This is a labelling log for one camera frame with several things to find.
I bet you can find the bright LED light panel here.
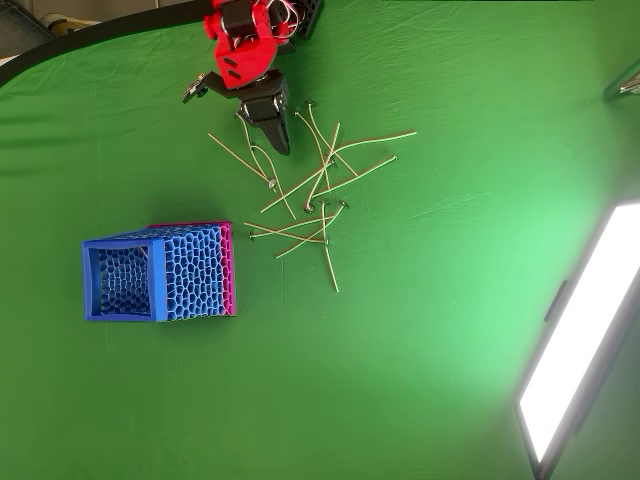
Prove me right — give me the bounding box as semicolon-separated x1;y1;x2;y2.
513;198;640;480

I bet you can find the blue and pink lattice box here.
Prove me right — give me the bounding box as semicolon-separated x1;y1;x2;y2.
81;221;237;323

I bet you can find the green cloth with black rim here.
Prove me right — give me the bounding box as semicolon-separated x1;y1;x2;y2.
0;0;640;480

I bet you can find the white and yellow shoe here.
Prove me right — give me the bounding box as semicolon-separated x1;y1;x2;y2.
38;12;105;37

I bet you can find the black perforated base block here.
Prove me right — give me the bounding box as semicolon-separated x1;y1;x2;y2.
293;0;326;41

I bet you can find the small camera on black bracket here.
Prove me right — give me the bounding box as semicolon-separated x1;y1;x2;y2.
181;71;236;105

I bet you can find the dark grey chair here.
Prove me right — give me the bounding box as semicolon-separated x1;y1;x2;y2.
0;0;55;60

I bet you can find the metal stand pole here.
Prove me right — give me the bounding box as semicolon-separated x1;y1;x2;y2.
602;58;640;104

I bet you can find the long white red servo cable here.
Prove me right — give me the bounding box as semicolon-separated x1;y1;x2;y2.
267;0;302;30

